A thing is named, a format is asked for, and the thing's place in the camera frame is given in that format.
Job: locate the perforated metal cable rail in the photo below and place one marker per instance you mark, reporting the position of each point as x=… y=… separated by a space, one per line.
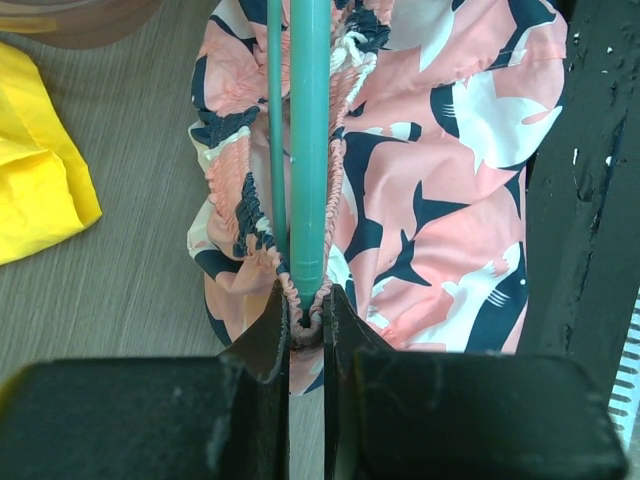
x=624 y=399

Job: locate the teal plastic hanger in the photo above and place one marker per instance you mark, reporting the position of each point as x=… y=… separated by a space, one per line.
x=299 y=215

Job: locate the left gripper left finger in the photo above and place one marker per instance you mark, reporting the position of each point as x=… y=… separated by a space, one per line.
x=220 y=417

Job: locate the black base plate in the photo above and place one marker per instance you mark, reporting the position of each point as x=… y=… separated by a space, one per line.
x=583 y=198

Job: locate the yellow shorts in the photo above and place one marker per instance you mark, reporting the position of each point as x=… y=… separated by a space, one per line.
x=47 y=194

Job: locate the transparent brown plastic basin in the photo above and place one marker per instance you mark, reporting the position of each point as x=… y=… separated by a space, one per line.
x=81 y=25

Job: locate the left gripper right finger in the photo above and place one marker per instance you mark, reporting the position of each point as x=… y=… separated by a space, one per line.
x=393 y=414

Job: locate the pink whale print shorts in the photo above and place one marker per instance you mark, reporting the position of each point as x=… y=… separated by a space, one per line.
x=435 y=109

